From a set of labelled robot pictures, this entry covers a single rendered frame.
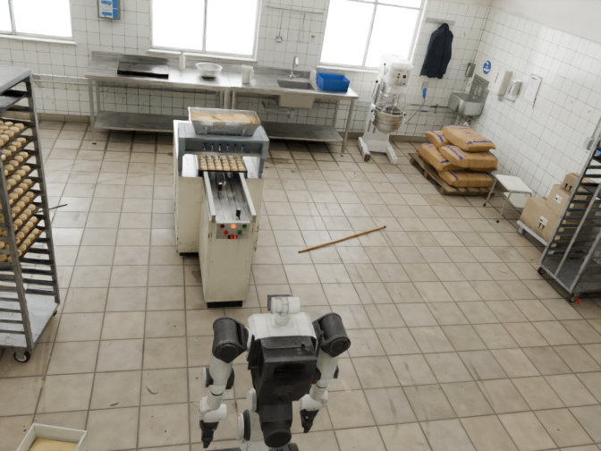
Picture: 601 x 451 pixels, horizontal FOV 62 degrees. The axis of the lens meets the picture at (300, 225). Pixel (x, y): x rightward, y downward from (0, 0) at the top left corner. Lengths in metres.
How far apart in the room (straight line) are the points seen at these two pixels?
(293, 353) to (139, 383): 1.87
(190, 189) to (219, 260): 0.76
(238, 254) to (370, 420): 1.49
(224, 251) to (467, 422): 2.08
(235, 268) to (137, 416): 1.25
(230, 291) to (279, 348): 2.14
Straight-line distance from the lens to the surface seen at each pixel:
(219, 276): 3.93
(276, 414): 2.20
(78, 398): 3.62
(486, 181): 7.07
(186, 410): 3.48
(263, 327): 2.01
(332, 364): 2.20
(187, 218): 4.43
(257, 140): 4.17
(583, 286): 5.60
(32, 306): 4.09
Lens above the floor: 2.72
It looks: 30 degrees down
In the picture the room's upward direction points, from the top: 10 degrees clockwise
